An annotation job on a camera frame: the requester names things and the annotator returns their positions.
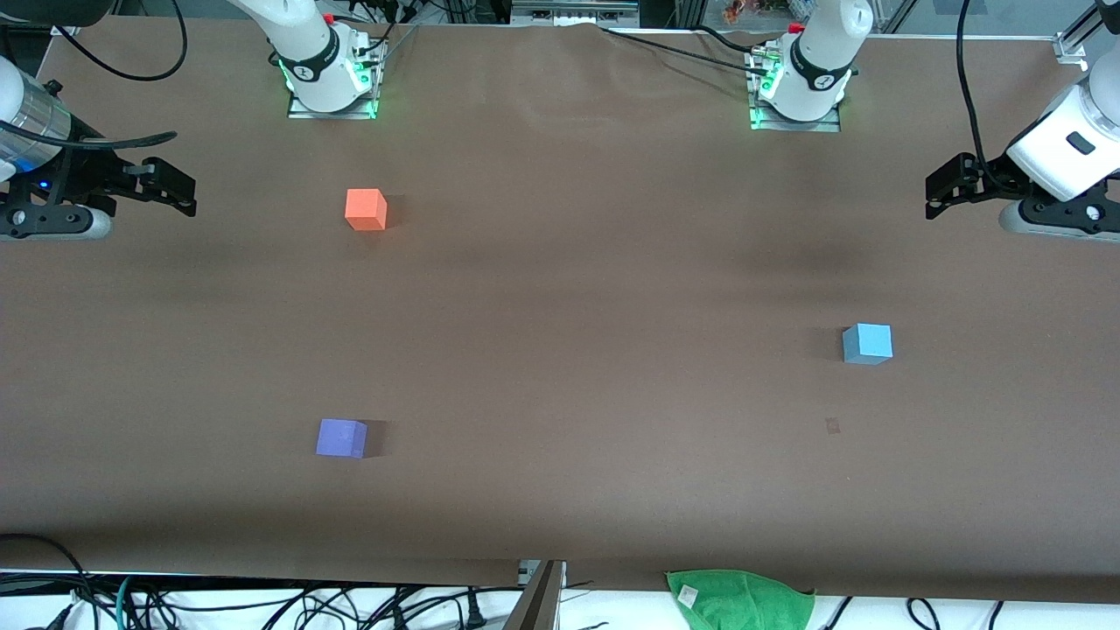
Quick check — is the aluminium frame profile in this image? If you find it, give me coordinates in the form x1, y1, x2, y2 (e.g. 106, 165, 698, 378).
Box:
1053, 0, 1120, 64

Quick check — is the brown table cover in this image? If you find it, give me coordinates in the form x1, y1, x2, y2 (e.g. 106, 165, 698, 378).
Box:
0, 16, 1120, 605

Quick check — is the white power strip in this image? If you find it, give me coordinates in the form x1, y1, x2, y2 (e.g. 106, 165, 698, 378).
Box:
511, 0, 641, 28

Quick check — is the light blue block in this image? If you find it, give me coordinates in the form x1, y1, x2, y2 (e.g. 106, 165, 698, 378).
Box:
842, 323, 894, 366

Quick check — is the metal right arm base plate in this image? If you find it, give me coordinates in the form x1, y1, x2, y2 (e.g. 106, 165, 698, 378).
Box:
287, 35, 388, 121

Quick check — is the orange block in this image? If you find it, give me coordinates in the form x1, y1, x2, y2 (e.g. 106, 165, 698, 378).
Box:
345, 188, 389, 232

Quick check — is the black looped floor cable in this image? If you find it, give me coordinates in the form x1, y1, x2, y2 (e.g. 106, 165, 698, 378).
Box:
0, 533, 99, 630

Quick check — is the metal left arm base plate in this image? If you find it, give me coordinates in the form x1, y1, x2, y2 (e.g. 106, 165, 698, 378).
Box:
745, 45, 843, 133

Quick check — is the tangled black cable bundle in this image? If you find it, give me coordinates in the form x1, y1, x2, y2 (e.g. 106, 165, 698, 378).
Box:
131, 582, 526, 630

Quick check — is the grey metal post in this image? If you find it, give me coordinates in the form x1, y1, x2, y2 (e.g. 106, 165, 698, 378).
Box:
503, 560, 566, 630

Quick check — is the green cloth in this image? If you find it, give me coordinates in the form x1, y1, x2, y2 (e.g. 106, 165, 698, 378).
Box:
665, 570, 816, 630

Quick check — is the purple block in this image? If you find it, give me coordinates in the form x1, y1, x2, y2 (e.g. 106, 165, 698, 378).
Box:
315, 418, 369, 459

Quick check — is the long black base cable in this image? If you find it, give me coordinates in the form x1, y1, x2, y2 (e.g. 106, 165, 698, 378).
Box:
598, 25, 773, 76

